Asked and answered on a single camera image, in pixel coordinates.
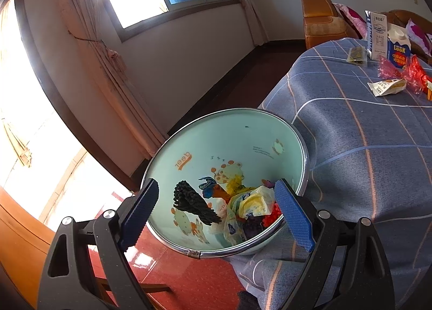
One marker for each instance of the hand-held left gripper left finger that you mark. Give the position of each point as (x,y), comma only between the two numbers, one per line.
(140,215)

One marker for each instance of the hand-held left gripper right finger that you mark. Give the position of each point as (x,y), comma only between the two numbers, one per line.
(295,219)

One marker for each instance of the yellow plastic bag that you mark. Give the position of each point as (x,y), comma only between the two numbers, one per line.
(253,203)

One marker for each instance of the black bumpy sheet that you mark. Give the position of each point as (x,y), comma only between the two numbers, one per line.
(192,202)

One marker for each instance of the white and blue wrapper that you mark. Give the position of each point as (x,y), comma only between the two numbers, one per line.
(233,229)

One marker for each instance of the mint green cartoon bin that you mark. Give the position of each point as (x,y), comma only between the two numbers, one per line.
(209,141)

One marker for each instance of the dark blue crumpled wrapper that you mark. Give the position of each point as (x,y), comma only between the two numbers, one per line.
(207,186)

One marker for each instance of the blue plaid tablecloth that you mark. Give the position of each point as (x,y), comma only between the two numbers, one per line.
(371,168)

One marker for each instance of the long beige curtain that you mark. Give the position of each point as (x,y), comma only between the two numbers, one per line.
(111,70)
(253,9)

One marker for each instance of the white and yellow wrapper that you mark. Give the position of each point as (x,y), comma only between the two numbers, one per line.
(384,87)

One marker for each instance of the green snack packet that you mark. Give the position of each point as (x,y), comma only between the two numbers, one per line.
(357,56)

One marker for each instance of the red translucent plastic wrapper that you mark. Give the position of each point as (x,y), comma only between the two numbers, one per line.
(416,73)

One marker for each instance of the blue gable-top carton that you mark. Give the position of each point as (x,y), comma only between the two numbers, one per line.
(398,51)

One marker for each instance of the orange leather armchair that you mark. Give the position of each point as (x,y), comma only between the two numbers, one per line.
(320,23)

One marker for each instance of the white milk carton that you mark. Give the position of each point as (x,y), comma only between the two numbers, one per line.
(378,36)

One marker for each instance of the pink floral cushion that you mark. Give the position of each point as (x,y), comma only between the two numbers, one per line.
(418,31)
(351,16)

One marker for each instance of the brown leather sofa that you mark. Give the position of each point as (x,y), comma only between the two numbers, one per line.
(396,16)

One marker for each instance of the wooden table frame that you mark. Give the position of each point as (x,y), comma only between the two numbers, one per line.
(155,287)

